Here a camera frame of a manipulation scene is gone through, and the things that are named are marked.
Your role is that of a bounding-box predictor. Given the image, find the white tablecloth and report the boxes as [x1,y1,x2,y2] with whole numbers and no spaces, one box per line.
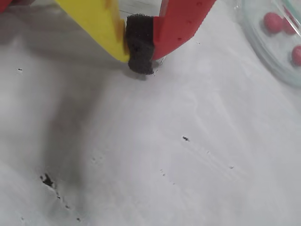
[0,0,301,226]

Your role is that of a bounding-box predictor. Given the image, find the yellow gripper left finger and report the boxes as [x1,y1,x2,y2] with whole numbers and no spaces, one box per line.
[53,0,130,63]

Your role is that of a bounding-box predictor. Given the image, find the small glass bowl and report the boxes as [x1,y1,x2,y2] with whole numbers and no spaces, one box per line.
[241,0,301,89]

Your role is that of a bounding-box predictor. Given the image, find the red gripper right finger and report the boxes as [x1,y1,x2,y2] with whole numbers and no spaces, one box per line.
[124,0,217,76]

